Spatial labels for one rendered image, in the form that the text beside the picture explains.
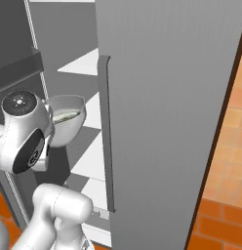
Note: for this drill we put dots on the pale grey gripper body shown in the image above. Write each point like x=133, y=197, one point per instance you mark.
x=41, y=165

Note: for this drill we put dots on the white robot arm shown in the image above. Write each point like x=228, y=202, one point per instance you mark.
x=62, y=208

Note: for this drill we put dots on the grey container with fish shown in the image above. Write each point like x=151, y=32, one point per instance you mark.
x=67, y=132

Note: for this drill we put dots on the white freezer rack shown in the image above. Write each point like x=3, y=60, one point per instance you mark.
x=93, y=112
x=83, y=63
x=96, y=193
x=92, y=159

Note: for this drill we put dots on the pale fish piece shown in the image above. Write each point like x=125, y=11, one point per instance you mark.
x=65, y=116

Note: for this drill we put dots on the white freezer drawer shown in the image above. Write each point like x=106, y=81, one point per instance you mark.
x=100, y=229

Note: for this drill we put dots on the grey freezer door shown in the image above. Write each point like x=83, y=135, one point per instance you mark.
x=12, y=39

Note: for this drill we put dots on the dark grey door bin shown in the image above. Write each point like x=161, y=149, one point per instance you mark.
x=19, y=70

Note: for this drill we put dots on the grey fridge door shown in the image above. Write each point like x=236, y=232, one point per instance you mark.
x=165, y=123

